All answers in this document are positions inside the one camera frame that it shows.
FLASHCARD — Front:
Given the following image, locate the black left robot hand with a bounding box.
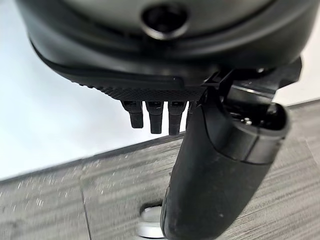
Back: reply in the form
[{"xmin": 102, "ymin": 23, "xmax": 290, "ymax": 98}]
[{"xmin": 11, "ymin": 0, "xmax": 320, "ymax": 240}]

